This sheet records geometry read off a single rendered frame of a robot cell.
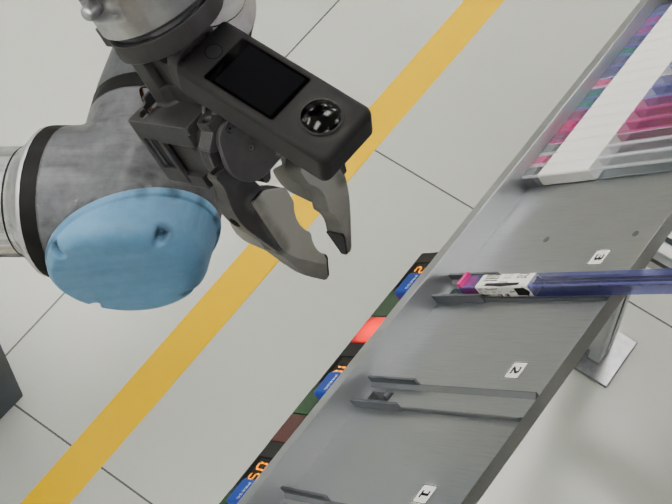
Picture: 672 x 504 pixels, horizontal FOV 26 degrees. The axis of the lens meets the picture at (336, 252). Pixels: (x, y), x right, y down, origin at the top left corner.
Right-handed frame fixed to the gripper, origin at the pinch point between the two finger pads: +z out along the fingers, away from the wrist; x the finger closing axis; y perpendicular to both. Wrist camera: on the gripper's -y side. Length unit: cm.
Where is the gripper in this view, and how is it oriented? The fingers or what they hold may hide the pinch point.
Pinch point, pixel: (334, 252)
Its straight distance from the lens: 95.3
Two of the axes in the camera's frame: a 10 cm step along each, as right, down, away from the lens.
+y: -6.8, -1.5, 7.2
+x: -5.9, 7.0, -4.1
